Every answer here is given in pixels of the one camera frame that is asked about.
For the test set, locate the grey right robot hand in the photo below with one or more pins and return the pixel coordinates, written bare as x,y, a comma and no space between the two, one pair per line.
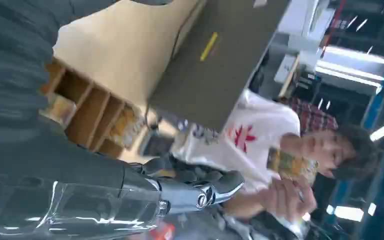
62,185

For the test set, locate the person's hand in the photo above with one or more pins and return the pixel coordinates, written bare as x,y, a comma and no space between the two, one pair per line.
286,198

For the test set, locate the long ceiling light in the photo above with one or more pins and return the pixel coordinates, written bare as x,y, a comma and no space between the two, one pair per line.
357,54
347,73
382,130
346,213

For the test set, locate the person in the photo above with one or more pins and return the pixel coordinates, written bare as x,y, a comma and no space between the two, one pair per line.
313,116
255,132

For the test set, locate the card stack in box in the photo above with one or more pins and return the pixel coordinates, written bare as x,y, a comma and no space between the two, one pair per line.
125,127
59,107

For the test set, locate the black device on desk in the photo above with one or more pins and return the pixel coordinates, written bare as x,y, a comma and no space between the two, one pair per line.
157,144

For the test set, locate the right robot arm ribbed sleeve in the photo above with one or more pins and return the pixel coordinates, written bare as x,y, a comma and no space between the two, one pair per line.
11,59

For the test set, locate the blue steel column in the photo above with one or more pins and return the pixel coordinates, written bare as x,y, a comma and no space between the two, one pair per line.
382,92

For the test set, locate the white background table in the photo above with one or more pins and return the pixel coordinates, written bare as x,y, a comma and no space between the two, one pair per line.
294,43

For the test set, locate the yellow floor tape strip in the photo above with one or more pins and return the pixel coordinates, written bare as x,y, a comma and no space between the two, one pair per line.
209,46

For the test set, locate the red pole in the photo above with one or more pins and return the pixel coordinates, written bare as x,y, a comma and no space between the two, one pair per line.
333,28

